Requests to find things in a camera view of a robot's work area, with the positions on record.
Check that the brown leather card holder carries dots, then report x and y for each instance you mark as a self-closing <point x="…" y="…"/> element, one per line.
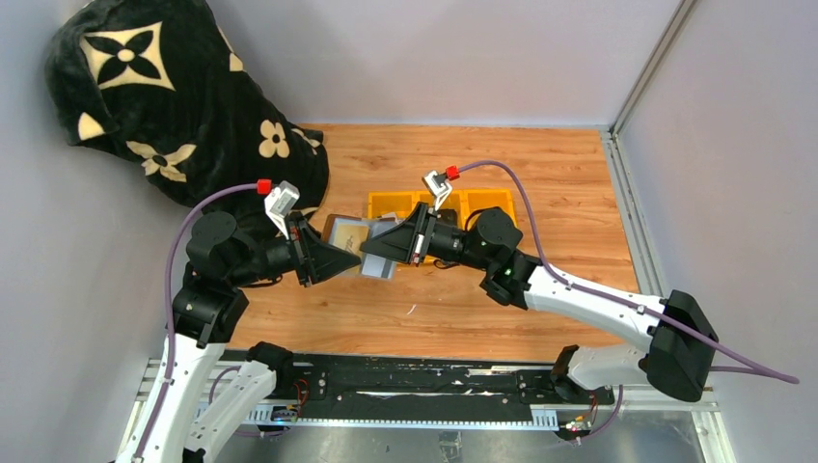
<point x="349" y="233"/>

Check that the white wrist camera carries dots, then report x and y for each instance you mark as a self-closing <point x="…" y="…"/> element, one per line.
<point x="279" y="203"/>
<point x="439" y="187"/>

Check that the black floral plush blanket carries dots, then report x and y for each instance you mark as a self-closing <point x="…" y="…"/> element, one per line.
<point x="158" y="84"/>

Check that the corner aluminium post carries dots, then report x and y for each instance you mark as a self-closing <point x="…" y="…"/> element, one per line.
<point x="644" y="258"/>

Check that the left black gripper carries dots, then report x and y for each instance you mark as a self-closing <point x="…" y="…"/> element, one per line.
<point x="302" y="254"/>

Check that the yellow bin with silver cards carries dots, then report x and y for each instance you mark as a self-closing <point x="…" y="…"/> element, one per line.
<point x="398" y="204"/>

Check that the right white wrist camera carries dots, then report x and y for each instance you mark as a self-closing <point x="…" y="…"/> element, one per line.
<point x="439" y="187"/>

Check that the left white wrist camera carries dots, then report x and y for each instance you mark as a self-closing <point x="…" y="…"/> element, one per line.
<point x="279" y="203"/>

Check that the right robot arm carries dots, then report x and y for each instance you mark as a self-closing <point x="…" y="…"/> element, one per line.
<point x="668" y="341"/>

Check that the yellow bin with black cards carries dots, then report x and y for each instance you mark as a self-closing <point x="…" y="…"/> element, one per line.
<point x="451" y="211"/>

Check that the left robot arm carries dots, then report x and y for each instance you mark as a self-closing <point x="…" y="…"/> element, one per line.
<point x="222" y="259"/>

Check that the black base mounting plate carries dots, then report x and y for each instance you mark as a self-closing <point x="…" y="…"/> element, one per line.
<point x="407" y="390"/>

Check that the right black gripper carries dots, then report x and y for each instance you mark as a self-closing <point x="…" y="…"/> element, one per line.
<point x="421" y="235"/>

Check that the yellow bin with gold cards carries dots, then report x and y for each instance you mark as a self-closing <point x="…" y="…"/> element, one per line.
<point x="473" y="199"/>

